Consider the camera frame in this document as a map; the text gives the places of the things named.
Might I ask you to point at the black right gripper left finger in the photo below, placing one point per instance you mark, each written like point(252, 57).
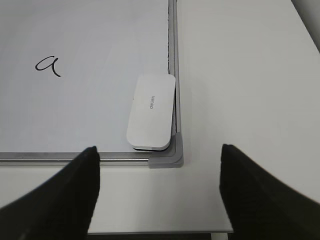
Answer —
point(59, 209)

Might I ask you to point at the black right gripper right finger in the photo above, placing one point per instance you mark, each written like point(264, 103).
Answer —
point(261, 207)

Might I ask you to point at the white board eraser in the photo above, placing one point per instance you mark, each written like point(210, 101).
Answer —
point(150, 119)

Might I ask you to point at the whiteboard with aluminium frame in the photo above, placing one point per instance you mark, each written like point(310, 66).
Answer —
point(68, 73)

